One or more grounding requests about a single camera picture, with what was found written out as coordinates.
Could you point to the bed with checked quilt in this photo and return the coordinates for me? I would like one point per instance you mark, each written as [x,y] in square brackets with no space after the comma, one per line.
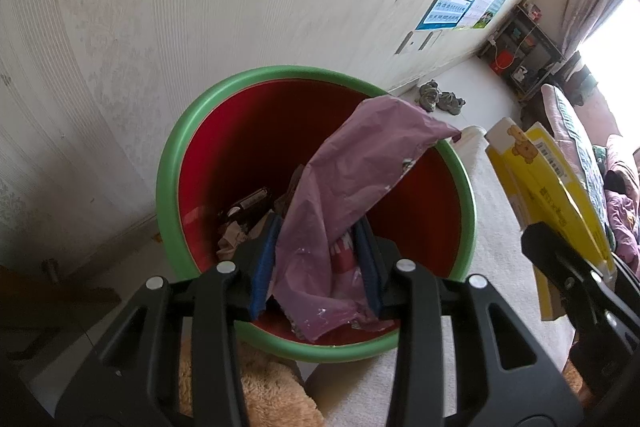
[575,137]

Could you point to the dark clothes pile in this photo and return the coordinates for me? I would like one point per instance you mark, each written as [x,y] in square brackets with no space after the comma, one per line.
[580,79]

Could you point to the dark foil packet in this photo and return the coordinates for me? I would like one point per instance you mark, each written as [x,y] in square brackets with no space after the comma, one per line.
[250,203]

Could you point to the green and red trash bin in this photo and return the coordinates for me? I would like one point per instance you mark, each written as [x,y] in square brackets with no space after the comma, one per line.
[225,132]

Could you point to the dark metal shelf rack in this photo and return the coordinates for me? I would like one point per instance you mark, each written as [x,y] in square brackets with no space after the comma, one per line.
[530,47]

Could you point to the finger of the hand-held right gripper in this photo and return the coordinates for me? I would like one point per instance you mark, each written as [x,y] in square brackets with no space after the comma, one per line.
[629,279]
[555,257]

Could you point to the white wall socket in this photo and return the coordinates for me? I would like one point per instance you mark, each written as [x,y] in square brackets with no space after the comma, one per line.
[436,38]
[406,44]
[425,42]

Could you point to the yellow cardboard box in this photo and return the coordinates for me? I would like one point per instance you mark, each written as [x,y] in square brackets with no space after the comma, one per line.
[555,177]

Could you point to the pink plastic bag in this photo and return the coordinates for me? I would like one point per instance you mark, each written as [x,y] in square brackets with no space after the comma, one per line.
[320,207]

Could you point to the tan fluffy blanket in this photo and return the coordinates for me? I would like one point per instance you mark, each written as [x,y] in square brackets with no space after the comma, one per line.
[270,392]

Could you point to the purple jacket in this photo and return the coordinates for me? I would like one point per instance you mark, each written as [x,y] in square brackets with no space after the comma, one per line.
[622,222]

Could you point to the bright window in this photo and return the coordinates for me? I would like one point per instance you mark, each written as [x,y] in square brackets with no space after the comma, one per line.
[615,57]

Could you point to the small red bucket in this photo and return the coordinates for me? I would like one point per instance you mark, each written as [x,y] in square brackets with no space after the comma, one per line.
[501,63]

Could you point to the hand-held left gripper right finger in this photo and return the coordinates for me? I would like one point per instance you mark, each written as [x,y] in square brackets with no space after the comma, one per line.
[370,267]

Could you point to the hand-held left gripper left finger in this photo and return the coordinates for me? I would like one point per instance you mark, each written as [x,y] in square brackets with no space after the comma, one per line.
[262,267]

